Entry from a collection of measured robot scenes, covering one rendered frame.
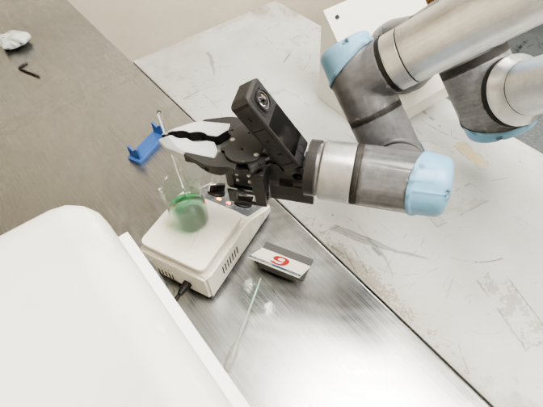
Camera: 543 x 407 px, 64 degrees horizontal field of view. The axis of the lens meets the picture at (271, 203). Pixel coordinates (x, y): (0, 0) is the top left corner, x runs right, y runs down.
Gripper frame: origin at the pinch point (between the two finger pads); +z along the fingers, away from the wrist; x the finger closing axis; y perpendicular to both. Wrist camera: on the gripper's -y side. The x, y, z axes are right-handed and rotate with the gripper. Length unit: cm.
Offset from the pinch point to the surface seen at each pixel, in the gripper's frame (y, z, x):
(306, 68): 26, -6, 55
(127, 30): 59, 89, 118
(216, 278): 21.4, -5.8, -8.1
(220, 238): 17.2, -5.5, -3.5
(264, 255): 23.6, -11.4, -1.1
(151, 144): 24.4, 19.8, 20.4
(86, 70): 25, 49, 43
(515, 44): 119, -97, 236
